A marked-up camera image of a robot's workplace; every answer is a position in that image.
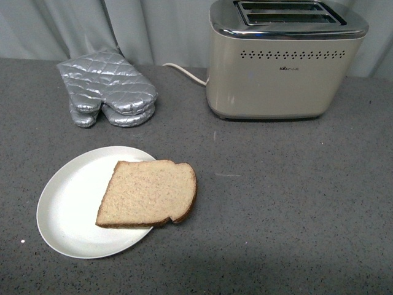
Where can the white round plate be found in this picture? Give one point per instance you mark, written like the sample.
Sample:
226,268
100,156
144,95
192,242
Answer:
68,205

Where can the silver quilted oven mitt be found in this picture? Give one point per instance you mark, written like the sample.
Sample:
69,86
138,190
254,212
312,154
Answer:
106,78
86,120

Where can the lower silver quilted oven mitt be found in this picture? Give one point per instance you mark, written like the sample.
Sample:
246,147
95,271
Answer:
86,120

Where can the upper silver quilted oven mitt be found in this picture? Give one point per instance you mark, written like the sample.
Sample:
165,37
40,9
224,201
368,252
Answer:
106,78

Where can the cream two-slot toaster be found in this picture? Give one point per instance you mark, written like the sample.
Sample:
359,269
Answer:
279,59

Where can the brown bread slice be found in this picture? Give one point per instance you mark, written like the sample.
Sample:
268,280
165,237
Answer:
147,193

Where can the grey curtain backdrop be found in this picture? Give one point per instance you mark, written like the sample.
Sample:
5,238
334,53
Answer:
146,32

